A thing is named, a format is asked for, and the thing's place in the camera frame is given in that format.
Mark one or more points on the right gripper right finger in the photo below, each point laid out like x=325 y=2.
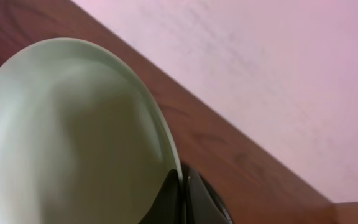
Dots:
x=203 y=203

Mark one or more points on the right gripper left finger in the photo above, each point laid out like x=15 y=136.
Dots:
x=166 y=208

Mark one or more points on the light blue plate top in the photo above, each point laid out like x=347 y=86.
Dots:
x=82 y=140

